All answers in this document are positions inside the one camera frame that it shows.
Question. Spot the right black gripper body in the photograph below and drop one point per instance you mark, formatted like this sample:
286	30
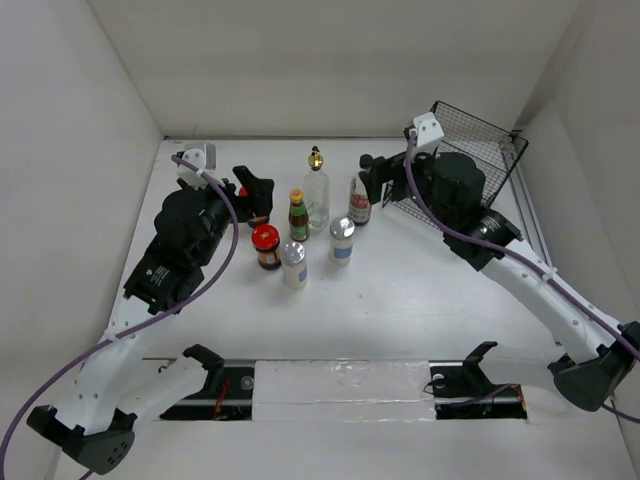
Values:
423	166

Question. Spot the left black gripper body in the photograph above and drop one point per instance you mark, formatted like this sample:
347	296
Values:
217	204

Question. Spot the sauce bottle yellow cap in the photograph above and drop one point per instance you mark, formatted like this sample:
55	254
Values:
298	216

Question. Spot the red lid chili jar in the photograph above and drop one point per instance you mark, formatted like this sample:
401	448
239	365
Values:
265	239

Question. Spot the clear glass bottle gold pourer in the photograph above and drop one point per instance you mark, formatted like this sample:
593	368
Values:
316	188

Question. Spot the silver lid white jar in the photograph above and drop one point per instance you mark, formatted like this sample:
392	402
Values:
341	244

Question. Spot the silver lid salt jar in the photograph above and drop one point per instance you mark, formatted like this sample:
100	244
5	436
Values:
294	263

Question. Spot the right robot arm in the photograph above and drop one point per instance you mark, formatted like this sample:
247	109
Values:
600	351

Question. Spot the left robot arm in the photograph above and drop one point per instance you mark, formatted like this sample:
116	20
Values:
96	424

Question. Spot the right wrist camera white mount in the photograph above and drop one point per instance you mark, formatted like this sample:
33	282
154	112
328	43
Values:
428	131

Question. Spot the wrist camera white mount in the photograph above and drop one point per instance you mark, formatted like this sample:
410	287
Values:
428	131
202	155

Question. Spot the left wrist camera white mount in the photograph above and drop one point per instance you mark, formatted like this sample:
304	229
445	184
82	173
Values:
202	155

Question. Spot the black wire rack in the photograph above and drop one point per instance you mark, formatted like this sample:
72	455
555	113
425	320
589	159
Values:
474	161

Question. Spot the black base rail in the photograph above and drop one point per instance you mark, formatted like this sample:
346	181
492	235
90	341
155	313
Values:
228	397

